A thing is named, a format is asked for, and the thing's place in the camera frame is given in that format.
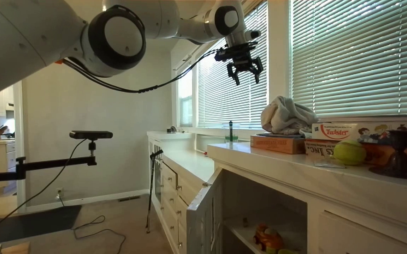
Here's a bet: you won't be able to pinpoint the white lower drawer cabinet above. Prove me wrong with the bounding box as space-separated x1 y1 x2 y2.
147 131 215 254

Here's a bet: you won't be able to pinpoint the open white glass cabinet door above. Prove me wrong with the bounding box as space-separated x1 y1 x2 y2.
186 170 223 254

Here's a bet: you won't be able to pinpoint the black tripod stand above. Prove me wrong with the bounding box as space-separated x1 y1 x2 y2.
145 148 164 234

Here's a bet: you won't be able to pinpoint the black cable on floor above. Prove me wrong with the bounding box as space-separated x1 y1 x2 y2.
55 189 128 254

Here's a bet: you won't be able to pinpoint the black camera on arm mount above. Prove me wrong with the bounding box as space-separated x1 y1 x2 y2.
0 128 114 184

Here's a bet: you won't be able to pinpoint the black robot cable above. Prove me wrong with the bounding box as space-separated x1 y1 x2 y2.
59 43 223 95

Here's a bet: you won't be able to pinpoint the green tennis ball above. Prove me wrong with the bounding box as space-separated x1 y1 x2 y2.
333 141 366 166

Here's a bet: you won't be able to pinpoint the white patterned towel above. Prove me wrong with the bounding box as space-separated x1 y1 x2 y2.
260 95 318 135

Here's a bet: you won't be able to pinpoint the orange toy in cabinet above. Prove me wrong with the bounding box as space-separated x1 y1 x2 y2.
254 224 284 254

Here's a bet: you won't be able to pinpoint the wooden box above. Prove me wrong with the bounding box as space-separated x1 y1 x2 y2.
250 133 305 155

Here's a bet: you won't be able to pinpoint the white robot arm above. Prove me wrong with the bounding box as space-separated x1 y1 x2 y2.
0 0 263 91

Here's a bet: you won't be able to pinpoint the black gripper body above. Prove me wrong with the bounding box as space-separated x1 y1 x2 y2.
215 42 255 70

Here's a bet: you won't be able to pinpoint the black floor mat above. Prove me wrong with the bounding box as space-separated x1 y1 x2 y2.
0 204 82 242

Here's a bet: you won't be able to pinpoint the white window blinds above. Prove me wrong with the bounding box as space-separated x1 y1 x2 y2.
291 0 407 115

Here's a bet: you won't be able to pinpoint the dark flower vase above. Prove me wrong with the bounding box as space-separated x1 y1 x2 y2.
369 128 407 179

